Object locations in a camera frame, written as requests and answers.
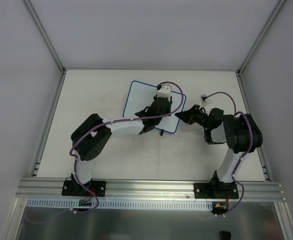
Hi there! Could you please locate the blue framed whiteboard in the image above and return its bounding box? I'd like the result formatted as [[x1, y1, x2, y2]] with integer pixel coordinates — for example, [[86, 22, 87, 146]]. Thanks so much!
[[122, 80, 180, 134]]

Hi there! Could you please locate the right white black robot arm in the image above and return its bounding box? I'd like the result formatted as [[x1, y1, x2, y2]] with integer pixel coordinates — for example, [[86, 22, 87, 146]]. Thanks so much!
[[175, 105, 263, 199]]

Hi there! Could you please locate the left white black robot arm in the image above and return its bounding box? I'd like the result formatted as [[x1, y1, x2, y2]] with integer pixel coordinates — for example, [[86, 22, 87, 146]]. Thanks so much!
[[63, 96, 183, 196]]

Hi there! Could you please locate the black object at bottom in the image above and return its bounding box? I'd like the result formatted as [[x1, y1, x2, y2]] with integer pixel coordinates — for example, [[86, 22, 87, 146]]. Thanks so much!
[[220, 231, 232, 240]]

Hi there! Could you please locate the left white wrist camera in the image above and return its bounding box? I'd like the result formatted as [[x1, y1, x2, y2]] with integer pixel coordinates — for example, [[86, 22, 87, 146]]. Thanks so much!
[[156, 84, 172, 100]]

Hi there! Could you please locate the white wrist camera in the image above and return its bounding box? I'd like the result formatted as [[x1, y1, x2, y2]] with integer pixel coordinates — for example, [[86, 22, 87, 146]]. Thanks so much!
[[199, 94, 208, 106], [156, 84, 172, 100]]

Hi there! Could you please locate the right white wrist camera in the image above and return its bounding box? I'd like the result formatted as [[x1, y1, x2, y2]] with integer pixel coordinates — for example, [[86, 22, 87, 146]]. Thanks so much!
[[199, 94, 208, 106]]

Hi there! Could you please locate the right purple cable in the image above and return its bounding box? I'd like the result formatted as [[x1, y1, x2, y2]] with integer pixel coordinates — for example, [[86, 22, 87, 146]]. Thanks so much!
[[203, 91, 254, 218]]

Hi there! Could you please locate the purple cable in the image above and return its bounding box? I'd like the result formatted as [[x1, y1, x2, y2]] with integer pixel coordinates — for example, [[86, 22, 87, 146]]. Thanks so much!
[[203, 91, 254, 218], [23, 81, 184, 224]]

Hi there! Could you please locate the right aluminium frame post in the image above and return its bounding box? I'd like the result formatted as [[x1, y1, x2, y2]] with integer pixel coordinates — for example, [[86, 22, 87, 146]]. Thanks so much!
[[237, 0, 287, 76]]

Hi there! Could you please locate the aluminium frame post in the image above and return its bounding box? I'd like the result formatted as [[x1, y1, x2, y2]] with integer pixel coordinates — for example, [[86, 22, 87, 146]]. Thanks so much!
[[22, 0, 66, 74], [237, 0, 287, 76]]

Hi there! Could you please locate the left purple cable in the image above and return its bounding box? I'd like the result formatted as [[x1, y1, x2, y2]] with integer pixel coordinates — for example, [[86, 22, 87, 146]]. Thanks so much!
[[23, 81, 184, 224]]

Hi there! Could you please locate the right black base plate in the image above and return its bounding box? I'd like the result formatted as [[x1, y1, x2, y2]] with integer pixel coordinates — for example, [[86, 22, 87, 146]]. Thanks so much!
[[193, 182, 239, 200]]

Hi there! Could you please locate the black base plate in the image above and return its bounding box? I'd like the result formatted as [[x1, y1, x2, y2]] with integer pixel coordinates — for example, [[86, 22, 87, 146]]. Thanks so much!
[[61, 178, 107, 197], [193, 182, 239, 200]]

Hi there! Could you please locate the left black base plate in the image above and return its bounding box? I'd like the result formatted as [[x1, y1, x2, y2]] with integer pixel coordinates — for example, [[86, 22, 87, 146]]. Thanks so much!
[[61, 178, 107, 197]]

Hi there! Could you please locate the aluminium mounting rail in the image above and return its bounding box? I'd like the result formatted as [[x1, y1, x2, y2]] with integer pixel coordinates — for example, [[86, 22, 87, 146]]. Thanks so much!
[[15, 177, 287, 202]]

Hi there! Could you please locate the left aluminium frame post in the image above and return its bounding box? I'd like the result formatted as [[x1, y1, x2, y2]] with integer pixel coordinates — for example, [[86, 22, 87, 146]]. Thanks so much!
[[22, 0, 66, 74]]

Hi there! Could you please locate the white slotted cable duct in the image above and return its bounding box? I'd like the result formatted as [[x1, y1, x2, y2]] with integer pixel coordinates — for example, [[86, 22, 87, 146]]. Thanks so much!
[[26, 198, 213, 212]]

